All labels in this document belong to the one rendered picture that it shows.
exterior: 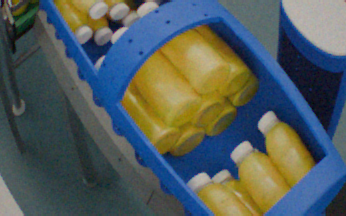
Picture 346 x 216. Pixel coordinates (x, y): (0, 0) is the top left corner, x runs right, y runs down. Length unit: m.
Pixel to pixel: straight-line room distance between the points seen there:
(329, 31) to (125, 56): 0.55
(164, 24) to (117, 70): 0.10
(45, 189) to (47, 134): 0.25
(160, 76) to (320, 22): 0.49
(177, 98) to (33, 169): 1.33
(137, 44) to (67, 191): 1.28
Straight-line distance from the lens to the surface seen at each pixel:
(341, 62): 1.46
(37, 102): 2.56
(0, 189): 1.22
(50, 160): 2.42
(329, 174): 1.02
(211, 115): 1.26
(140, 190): 1.39
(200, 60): 1.14
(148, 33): 1.13
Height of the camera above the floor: 2.12
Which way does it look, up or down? 58 degrees down
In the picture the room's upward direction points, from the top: straight up
